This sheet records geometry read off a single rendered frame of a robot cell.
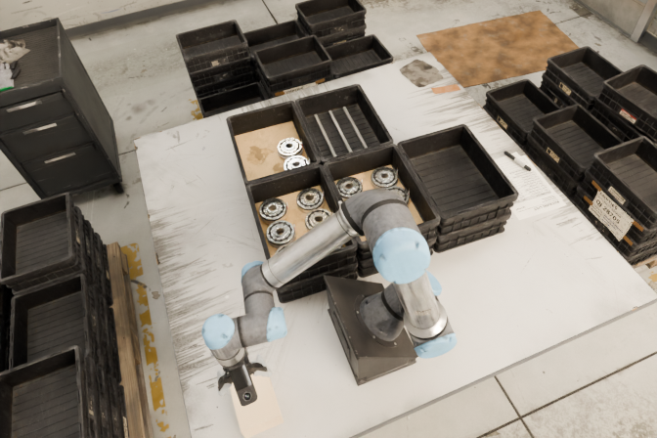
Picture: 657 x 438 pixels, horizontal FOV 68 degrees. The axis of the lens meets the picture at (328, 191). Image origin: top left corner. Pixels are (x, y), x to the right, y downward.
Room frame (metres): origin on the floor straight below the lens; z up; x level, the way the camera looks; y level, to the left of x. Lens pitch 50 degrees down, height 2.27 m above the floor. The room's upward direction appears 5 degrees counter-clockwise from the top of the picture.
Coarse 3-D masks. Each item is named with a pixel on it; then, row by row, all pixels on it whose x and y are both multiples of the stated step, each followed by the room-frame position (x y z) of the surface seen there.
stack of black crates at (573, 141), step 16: (560, 112) 1.90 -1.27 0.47; (576, 112) 1.93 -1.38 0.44; (544, 128) 1.78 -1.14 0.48; (560, 128) 1.88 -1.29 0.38; (576, 128) 1.87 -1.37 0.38; (592, 128) 1.80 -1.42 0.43; (528, 144) 1.84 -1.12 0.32; (544, 144) 1.75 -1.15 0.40; (560, 144) 1.76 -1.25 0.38; (576, 144) 1.75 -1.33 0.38; (592, 144) 1.74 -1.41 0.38; (608, 144) 1.69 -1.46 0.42; (544, 160) 1.71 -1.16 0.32; (560, 160) 1.62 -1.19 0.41; (576, 160) 1.55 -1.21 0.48; (592, 160) 1.63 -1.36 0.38; (560, 176) 1.59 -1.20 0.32; (576, 176) 1.51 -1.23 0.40; (576, 192) 1.51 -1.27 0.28
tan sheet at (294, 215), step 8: (296, 192) 1.22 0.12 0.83; (288, 200) 1.18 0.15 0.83; (256, 208) 1.15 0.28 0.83; (288, 208) 1.14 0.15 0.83; (296, 208) 1.14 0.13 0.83; (328, 208) 1.12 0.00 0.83; (288, 216) 1.10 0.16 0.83; (296, 216) 1.10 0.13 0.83; (304, 216) 1.10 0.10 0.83; (264, 224) 1.08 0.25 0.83; (296, 224) 1.06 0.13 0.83; (304, 224) 1.06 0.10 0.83; (264, 232) 1.04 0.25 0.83; (296, 232) 1.03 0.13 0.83; (304, 232) 1.03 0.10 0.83; (272, 248) 0.97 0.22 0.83; (272, 256) 0.93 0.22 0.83
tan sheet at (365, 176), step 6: (360, 174) 1.28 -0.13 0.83; (366, 174) 1.28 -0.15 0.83; (336, 180) 1.26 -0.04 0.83; (360, 180) 1.25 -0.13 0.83; (366, 180) 1.24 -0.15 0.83; (366, 186) 1.22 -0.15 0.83; (396, 186) 1.20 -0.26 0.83; (402, 186) 1.20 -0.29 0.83; (414, 210) 1.08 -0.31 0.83; (414, 216) 1.05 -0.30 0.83; (420, 222) 1.02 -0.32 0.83; (366, 240) 0.97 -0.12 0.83
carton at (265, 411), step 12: (264, 384) 0.51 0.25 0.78; (264, 396) 0.48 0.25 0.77; (240, 408) 0.45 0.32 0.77; (252, 408) 0.45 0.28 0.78; (264, 408) 0.45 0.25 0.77; (276, 408) 0.44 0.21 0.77; (240, 420) 0.42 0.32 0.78; (252, 420) 0.41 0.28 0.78; (264, 420) 0.41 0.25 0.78; (276, 420) 0.42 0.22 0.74; (252, 432) 0.39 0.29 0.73
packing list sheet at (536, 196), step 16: (496, 160) 1.40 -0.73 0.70; (512, 160) 1.39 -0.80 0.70; (528, 160) 1.38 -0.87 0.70; (512, 176) 1.30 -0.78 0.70; (528, 176) 1.30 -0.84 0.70; (528, 192) 1.21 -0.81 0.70; (544, 192) 1.21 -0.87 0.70; (512, 208) 1.14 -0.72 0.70; (528, 208) 1.13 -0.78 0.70; (544, 208) 1.12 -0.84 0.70
